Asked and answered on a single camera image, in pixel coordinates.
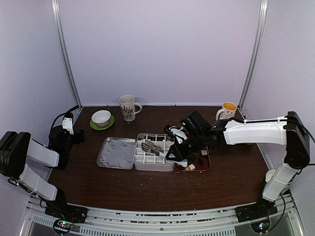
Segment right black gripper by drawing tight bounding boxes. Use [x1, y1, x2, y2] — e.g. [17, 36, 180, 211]
[166, 131, 206, 162]

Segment red chocolate tray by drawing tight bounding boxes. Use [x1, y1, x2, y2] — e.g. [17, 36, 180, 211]
[171, 133, 211, 172]

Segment white metal tongs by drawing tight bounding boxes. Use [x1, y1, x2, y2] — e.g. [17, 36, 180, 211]
[141, 140, 188, 168]

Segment lilac tin box with dividers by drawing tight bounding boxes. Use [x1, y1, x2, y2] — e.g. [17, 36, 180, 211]
[133, 133, 174, 172]

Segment lilac bunny tin lid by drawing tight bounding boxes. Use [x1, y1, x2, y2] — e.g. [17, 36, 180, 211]
[96, 137, 136, 170]

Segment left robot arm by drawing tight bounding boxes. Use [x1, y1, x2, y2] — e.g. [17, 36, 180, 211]
[0, 106, 85, 218]

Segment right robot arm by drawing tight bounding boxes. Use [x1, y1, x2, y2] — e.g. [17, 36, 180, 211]
[164, 111, 315, 217]

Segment green saucer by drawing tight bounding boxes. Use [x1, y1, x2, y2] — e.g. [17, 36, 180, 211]
[90, 115, 115, 130]

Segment white mug yellow inside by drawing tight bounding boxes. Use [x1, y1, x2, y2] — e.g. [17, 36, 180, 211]
[216, 102, 237, 120]

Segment tall floral mug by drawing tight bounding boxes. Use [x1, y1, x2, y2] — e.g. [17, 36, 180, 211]
[119, 95, 142, 122]

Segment white bowl near right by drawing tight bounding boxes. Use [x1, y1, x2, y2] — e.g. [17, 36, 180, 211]
[265, 169, 276, 183]

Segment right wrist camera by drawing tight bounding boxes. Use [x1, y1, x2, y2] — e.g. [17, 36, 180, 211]
[164, 125, 188, 144]

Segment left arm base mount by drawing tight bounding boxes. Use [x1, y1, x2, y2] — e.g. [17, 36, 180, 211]
[45, 205, 88, 235]

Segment front aluminium rail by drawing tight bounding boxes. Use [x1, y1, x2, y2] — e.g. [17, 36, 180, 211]
[18, 198, 306, 236]

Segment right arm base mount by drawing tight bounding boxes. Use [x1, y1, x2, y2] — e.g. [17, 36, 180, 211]
[235, 204, 278, 234]

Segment right aluminium frame post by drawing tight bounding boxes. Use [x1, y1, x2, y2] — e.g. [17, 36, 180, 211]
[238, 0, 269, 111]

